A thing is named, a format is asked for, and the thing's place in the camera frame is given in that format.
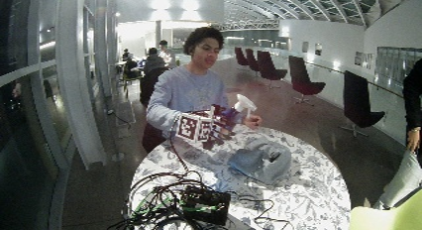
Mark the blue spray bottle white head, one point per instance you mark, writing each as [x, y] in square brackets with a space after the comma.
[243, 103]

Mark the white marker cube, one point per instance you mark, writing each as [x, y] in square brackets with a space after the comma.
[193, 127]

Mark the small black object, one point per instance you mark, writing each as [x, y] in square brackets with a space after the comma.
[274, 156]

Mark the grey-blue crumpled cloth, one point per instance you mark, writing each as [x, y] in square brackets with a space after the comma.
[261, 162]

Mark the person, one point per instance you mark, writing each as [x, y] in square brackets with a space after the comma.
[165, 52]
[186, 88]
[153, 62]
[129, 67]
[412, 101]

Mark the dark lounge chair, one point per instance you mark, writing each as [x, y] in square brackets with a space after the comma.
[358, 104]
[303, 79]
[269, 67]
[251, 59]
[239, 56]

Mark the dark chair back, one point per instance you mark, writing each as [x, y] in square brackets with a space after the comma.
[150, 86]

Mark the black electronics box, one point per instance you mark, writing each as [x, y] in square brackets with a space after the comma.
[205, 204]

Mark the round patterned table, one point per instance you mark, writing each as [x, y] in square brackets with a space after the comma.
[290, 197]

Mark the white column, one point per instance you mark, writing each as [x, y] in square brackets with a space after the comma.
[81, 81]

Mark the yellow-green seat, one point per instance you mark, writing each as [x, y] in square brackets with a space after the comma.
[386, 217]

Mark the wall picture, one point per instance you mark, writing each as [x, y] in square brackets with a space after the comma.
[304, 47]
[316, 49]
[358, 58]

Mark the wall handrail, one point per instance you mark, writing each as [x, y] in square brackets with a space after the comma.
[351, 74]

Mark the glass wall panel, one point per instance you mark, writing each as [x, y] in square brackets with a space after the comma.
[396, 66]

